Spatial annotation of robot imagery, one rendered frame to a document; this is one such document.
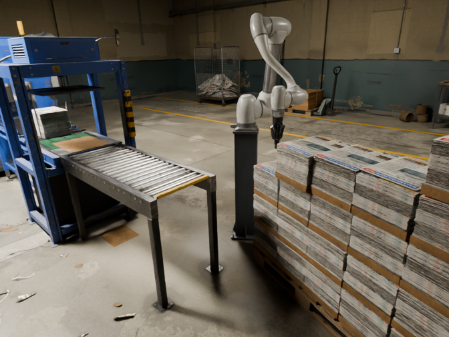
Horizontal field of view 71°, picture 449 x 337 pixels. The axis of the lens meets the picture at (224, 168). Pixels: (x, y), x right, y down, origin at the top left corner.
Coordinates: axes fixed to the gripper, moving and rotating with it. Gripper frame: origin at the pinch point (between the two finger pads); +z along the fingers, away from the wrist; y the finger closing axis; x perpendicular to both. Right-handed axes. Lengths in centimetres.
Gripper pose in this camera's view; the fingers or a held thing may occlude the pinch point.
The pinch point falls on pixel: (276, 144)
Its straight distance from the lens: 233.6
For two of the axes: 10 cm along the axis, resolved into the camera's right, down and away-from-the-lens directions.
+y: 8.7, -1.9, 4.4
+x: -4.8, -3.0, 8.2
